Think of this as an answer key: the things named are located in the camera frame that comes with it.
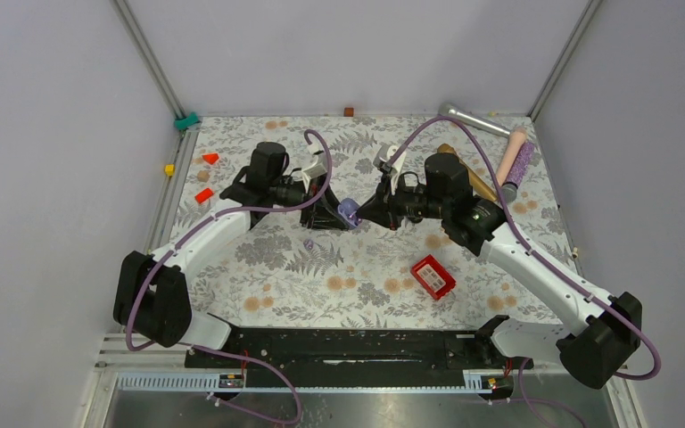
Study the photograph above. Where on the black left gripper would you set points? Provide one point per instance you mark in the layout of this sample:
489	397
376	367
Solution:
324	213

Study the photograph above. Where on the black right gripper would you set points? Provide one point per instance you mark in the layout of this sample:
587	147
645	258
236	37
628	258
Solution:
383	208

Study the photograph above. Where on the lavender oval case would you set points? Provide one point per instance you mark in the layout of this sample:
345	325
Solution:
348	209

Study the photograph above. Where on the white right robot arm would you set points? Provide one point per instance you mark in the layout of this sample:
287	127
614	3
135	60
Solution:
596	332

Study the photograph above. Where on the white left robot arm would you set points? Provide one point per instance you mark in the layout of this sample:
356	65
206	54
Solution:
152	296

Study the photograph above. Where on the floral table mat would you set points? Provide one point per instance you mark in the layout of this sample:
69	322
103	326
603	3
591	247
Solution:
355	279

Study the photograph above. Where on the red parts bin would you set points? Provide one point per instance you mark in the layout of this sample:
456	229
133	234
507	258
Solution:
433	277

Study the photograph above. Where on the gold microphone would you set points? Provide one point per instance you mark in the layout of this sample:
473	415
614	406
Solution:
480	187

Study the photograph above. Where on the silver microphone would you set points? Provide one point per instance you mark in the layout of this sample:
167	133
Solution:
452	111

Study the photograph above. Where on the red rectangular block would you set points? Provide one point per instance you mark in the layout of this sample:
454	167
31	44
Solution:
203	196

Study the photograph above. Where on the red wedge block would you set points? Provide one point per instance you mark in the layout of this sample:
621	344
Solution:
210	158

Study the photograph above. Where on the plain wooden cube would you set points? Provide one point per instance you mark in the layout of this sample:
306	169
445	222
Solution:
203	176

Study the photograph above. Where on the purple glitter microphone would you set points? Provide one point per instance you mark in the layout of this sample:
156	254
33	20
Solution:
515	177

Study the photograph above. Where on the pink microphone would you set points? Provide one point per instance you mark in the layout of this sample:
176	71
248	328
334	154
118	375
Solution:
516	139

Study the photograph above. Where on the yellow cube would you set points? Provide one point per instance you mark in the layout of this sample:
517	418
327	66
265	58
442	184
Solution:
169	170

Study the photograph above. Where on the teal arch block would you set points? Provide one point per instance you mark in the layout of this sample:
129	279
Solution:
186	122

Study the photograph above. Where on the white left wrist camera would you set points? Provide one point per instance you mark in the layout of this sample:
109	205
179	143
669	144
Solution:
315	169

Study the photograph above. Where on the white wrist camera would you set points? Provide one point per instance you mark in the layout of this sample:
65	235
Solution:
315	169
391	158

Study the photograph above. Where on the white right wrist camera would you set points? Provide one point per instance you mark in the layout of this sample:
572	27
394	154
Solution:
391	158

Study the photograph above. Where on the aluminium frame post left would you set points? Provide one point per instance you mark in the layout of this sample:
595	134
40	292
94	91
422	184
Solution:
148	57

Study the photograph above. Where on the aluminium frame post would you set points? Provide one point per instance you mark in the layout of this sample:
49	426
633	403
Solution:
148	57
574	39

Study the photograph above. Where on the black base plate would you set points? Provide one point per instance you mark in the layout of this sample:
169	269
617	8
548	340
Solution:
340	358

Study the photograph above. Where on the aluminium frame post right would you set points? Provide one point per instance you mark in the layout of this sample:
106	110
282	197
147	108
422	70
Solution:
574	39

